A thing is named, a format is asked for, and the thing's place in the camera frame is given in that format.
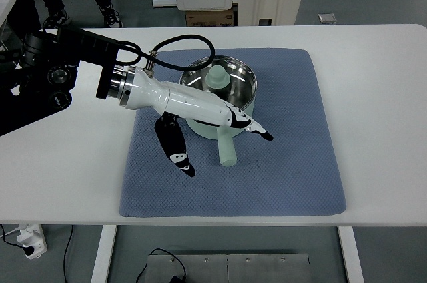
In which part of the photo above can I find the thin black cable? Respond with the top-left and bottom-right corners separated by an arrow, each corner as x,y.
63,225 -> 75,283

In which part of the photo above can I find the grey metal plate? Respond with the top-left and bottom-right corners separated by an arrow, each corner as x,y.
146,253 -> 311,283

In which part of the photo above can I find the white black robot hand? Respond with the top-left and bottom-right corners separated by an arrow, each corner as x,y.
120,65 -> 274,178

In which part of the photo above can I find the black cable with adaptor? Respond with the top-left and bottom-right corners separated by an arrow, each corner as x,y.
135,248 -> 188,283

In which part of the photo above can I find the cardboard box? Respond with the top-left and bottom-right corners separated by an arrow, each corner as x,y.
185,9 -> 235,27

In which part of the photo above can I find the white desk corner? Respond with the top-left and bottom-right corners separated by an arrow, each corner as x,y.
0,0 -> 17,29

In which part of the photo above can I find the white table leg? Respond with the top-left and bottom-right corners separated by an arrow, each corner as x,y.
90,225 -> 118,283
337,227 -> 366,283

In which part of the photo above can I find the blue textured mat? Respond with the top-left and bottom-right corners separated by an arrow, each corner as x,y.
119,48 -> 348,219

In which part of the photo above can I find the white power strip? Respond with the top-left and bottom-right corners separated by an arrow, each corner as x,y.
16,224 -> 48,260

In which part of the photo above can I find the green pot with handle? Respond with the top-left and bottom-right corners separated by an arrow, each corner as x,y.
179,55 -> 260,168

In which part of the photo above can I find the glass lid with green knob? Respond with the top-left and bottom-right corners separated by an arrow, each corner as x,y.
179,56 -> 259,110

